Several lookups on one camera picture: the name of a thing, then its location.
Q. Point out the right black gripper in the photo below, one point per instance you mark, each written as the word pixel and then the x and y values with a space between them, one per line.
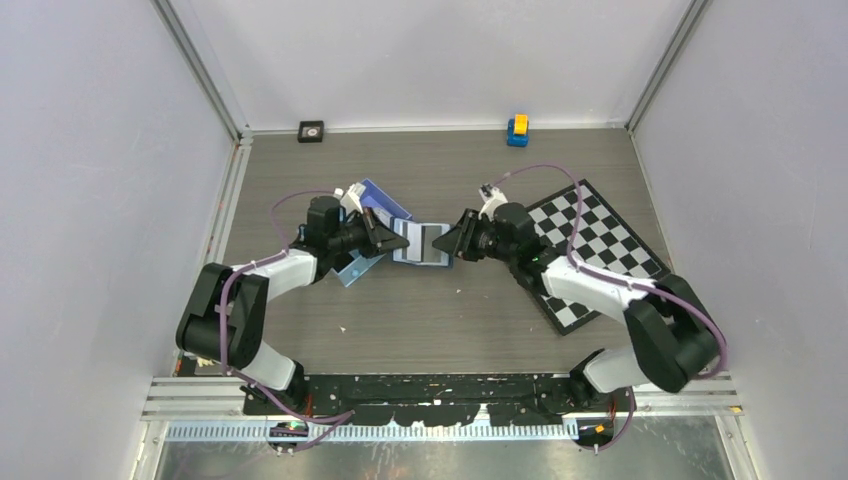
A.
pixel 460 240

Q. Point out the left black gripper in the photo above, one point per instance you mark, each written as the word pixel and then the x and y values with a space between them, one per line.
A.
pixel 387 240

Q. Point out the blue three-compartment organizer tray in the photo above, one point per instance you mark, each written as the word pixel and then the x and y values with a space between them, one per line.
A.
pixel 378 199

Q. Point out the blue card holder wallet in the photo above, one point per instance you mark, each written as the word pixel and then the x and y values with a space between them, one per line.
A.
pixel 420 251

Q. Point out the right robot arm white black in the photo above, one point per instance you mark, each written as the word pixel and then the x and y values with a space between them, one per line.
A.
pixel 672 339

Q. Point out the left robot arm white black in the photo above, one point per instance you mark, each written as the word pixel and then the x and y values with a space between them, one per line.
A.
pixel 225 314

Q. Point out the blue and yellow toy car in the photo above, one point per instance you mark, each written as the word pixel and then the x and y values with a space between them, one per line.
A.
pixel 518 131

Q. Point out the small black square box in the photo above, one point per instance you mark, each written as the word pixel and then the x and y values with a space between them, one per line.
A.
pixel 311 131

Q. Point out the black and white checkerboard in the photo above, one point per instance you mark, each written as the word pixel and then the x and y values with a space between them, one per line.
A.
pixel 604 239

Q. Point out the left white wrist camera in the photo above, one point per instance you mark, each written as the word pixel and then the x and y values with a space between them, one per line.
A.
pixel 350 198

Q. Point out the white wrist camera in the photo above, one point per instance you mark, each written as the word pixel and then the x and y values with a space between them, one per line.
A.
pixel 350 198
pixel 492 198

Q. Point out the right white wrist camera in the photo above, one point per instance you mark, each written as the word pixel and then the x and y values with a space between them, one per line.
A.
pixel 492 198

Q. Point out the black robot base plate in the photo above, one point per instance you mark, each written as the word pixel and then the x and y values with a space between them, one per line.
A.
pixel 437 400

